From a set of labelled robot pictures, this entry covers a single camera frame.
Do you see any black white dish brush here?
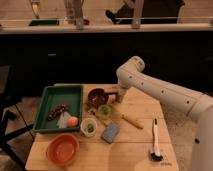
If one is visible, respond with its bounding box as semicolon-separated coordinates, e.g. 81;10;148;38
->
150;118;163;162

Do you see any dark grape bunch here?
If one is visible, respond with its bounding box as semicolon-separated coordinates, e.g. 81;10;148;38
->
47;104;68;121

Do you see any white plastic piece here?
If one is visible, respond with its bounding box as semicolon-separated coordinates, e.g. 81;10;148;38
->
57;112;71;128

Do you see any orange plastic bowl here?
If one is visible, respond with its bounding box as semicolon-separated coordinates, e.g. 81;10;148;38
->
46;133;79;167

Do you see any dark red bowl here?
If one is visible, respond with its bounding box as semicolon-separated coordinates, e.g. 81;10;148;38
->
87;88;117;109

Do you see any green plastic tray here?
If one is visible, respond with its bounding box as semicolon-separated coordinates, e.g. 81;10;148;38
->
33;85;83;133

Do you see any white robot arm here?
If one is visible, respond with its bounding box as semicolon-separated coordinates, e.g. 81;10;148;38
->
116;56;213;171

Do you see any green translucent cup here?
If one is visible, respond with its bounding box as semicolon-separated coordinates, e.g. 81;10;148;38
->
97;105;111;120

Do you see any orange peach fruit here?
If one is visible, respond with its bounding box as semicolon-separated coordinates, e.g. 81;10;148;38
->
67;116;78;128

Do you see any black chair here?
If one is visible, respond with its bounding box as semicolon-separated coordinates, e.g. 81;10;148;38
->
0;65;33;169

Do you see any blue sponge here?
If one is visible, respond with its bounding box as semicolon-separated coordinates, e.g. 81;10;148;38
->
101;122;120;144

